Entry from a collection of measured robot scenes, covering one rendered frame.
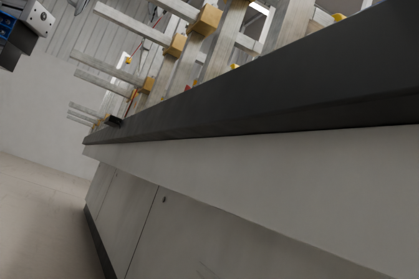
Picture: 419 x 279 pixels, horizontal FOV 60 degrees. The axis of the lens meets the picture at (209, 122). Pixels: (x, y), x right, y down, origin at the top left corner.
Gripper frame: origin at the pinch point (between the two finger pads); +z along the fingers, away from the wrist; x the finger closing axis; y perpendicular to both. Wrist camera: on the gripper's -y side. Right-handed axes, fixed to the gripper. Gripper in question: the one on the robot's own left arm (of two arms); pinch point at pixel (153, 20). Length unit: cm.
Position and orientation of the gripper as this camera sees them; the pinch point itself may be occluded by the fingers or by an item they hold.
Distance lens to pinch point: 148.8
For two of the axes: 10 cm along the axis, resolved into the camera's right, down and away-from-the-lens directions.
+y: -0.7, -2.3, -9.7
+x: 9.4, 3.0, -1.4
